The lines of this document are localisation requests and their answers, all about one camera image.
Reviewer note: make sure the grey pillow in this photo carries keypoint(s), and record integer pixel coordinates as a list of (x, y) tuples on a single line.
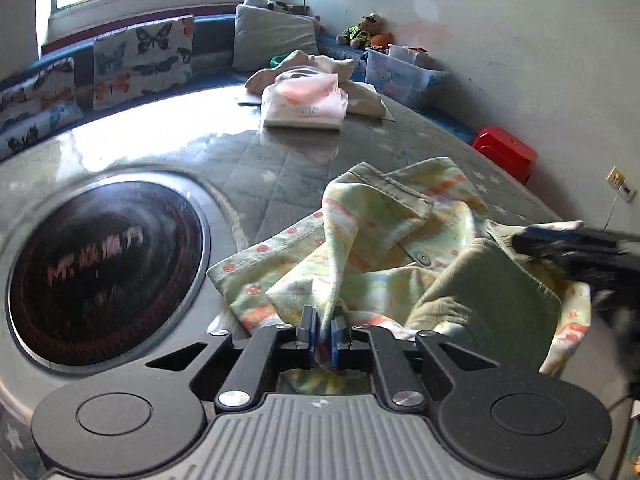
[(270, 35)]

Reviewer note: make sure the pink plush toy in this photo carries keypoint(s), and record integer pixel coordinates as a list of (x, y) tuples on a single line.
[(317, 22)]

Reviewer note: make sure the large butterfly print cushion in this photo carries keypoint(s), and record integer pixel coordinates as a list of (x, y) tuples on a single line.
[(145, 60)]

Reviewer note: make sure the green plastic piece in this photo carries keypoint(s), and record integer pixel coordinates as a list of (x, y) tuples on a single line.
[(277, 60)]

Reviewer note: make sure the clear plastic storage box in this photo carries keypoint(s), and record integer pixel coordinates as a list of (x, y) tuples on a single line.
[(400, 77)]

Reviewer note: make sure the blue sofa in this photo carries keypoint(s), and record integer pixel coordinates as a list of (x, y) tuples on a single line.
[(212, 35)]

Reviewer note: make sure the round black induction cooktop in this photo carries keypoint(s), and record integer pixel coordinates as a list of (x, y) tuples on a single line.
[(100, 280)]

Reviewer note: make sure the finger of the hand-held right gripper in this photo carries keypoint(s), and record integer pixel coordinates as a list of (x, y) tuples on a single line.
[(575, 250)]

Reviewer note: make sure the red plastic stool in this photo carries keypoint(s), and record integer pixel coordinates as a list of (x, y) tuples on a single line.
[(505, 152)]

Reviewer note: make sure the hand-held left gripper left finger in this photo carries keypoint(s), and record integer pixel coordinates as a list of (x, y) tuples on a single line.
[(313, 340)]

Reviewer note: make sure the white paper sheet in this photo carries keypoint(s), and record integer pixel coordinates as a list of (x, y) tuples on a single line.
[(387, 114)]

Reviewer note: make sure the white black plush toy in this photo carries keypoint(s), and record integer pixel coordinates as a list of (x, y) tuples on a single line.
[(265, 1)]

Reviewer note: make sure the pastel printed children's shirt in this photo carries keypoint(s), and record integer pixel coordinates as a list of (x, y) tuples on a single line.
[(380, 220)]

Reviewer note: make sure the wall socket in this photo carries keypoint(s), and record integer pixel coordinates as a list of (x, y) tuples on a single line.
[(618, 184)]

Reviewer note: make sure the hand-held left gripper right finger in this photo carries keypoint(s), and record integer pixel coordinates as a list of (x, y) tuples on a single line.
[(335, 345)]

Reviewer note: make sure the small butterfly print cushion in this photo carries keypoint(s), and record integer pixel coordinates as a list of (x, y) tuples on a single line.
[(35, 90)]

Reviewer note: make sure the beige cloth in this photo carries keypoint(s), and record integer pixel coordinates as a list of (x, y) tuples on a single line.
[(360, 95)]

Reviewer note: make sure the teddy bear in yellow vest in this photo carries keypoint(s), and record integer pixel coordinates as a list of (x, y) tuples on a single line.
[(361, 32)]

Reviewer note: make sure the orange plush toy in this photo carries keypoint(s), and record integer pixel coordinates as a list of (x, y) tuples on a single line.
[(382, 40)]

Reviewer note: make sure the pink white tissue pack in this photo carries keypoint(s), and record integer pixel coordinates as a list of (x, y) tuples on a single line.
[(305, 105)]

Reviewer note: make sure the blue butterfly print bolster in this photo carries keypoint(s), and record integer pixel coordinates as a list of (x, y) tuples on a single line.
[(35, 132)]

